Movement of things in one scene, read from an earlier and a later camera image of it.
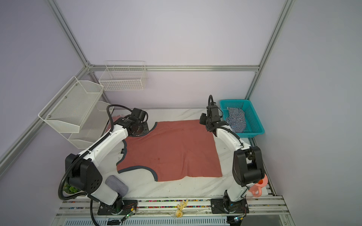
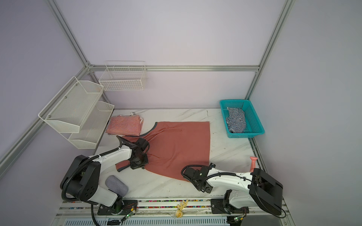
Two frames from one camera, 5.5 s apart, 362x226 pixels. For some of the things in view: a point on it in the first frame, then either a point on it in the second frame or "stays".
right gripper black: x=201 y=118 → x=206 y=189
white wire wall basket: x=123 y=75 stays
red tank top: x=173 y=150 stays
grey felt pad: x=117 y=185 stays
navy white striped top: x=236 y=119 stays
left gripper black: x=144 y=130 → x=133 y=166
